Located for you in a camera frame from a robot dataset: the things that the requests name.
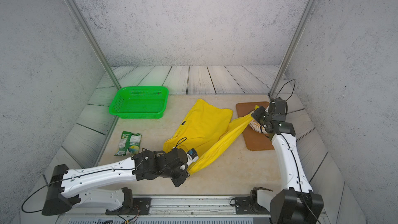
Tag yellow shorts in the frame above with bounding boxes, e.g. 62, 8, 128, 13
163, 99, 253, 175

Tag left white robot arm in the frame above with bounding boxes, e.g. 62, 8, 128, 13
41, 147, 199, 216

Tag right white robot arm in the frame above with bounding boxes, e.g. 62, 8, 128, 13
251, 97, 324, 224

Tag white patterned plate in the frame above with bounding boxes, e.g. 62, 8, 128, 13
249, 119, 267, 134

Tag green snack packet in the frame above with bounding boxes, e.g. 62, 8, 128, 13
115, 131, 142, 156

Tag green plastic basket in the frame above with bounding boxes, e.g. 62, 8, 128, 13
109, 86, 169, 119

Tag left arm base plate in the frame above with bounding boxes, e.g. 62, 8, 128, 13
105, 198, 152, 216

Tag aluminium front rail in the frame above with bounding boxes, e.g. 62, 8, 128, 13
56, 195, 272, 224

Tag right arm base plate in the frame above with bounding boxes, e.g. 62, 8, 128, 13
230, 187, 276, 215

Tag right aluminium frame post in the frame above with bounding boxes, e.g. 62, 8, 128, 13
268, 0, 317, 98

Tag aluminium frame post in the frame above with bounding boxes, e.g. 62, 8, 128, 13
49, 0, 122, 90
268, 0, 317, 98

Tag left aluminium frame post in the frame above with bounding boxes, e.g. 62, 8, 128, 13
49, 0, 122, 90

